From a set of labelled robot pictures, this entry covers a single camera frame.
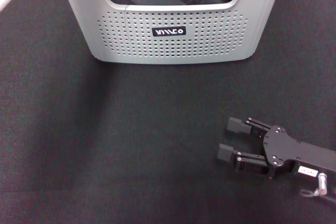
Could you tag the grey perforated plastic storage basket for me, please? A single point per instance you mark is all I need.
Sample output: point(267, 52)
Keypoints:
point(131, 37)

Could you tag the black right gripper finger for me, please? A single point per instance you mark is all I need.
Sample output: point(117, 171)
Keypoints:
point(236, 125)
point(225, 153)

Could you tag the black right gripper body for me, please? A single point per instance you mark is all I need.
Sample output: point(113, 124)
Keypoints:
point(302, 155)

